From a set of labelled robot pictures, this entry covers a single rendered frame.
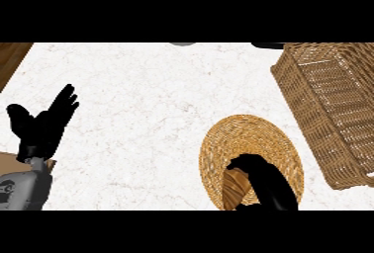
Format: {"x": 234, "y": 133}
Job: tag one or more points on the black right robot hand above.
{"x": 271, "y": 184}

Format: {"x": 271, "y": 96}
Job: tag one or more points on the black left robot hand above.
{"x": 45, "y": 128}

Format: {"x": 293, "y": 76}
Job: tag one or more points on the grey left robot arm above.
{"x": 22, "y": 191}

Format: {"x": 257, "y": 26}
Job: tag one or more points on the brown croissant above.
{"x": 235, "y": 187}

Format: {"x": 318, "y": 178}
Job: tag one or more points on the brown wicker basket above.
{"x": 331, "y": 108}

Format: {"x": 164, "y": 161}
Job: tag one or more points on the light brown flat board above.
{"x": 11, "y": 164}

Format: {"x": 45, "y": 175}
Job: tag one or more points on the brown wooden panel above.
{"x": 11, "y": 57}

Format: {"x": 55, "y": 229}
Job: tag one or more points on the grey rounded object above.
{"x": 182, "y": 43}

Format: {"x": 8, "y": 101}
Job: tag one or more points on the black rounded object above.
{"x": 268, "y": 44}

